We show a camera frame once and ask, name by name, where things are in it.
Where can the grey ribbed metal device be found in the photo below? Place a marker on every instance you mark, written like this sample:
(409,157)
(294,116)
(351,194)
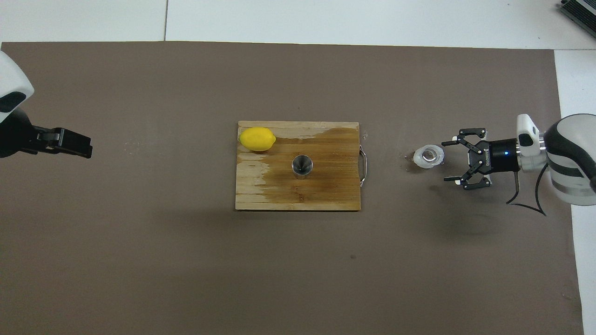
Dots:
(582,9)

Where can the wooden cutting board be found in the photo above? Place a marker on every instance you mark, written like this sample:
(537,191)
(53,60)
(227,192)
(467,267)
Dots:
(335,186)

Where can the yellow lemon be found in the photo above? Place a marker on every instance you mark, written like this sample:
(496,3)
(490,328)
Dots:
(256,139)

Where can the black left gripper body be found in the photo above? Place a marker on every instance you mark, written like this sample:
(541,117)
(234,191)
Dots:
(16,137)

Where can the brown paper table mat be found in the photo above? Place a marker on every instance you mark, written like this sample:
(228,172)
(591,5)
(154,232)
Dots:
(93,232)

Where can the steel double jigger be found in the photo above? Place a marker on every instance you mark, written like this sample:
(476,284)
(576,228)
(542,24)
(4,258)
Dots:
(301,166)

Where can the clear plastic cup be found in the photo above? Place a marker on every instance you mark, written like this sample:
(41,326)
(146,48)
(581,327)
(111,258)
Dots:
(428,157)

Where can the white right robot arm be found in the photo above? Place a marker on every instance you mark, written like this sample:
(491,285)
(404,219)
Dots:
(572,139)

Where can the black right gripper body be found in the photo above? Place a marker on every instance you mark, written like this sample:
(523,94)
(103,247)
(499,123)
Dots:
(498,156)

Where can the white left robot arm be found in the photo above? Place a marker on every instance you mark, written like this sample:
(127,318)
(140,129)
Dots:
(9,74)

